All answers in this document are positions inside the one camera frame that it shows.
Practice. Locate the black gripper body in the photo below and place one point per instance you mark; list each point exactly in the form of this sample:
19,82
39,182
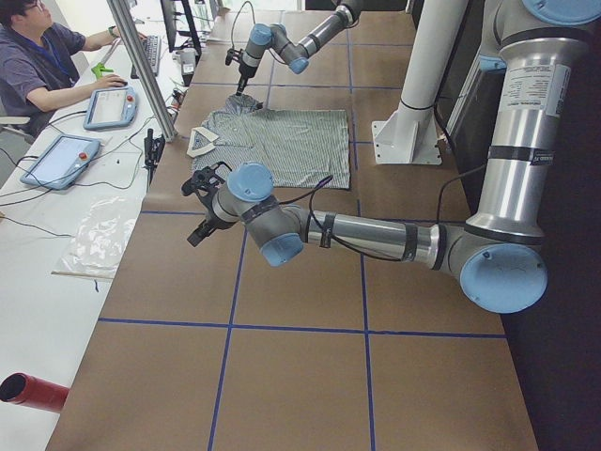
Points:
209,219
244,74

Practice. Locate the blue white striped polo shirt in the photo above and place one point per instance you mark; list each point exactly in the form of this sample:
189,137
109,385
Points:
299,147

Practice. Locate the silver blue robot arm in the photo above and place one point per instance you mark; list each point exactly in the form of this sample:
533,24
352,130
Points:
294,55
493,255

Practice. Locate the black clamp tool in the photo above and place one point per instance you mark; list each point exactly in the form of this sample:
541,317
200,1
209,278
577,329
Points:
153,149

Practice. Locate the black keyboard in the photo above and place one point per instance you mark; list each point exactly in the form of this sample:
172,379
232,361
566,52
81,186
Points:
151,46

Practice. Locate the clear plastic bag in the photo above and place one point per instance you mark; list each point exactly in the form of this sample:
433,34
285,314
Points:
101,239

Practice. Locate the upper blue teach pendant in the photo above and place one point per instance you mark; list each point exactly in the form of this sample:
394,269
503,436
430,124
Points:
111,108

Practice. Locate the blue teach pendant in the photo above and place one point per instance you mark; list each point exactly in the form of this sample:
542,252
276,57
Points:
111,108
66,158

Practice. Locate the green plastic tool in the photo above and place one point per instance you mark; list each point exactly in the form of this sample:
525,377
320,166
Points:
100,70

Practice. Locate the lower blue teach pendant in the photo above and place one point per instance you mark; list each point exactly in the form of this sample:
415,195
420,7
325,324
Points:
66,158

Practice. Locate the seated person in blue shirt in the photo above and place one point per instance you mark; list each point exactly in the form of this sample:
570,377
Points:
38,75

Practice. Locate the red cylinder tube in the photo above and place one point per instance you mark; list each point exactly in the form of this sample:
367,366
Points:
29,391

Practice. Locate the aluminium frame post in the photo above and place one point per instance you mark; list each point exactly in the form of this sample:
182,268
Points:
129,34

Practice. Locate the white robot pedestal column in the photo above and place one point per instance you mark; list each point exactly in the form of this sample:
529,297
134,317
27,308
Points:
409,135

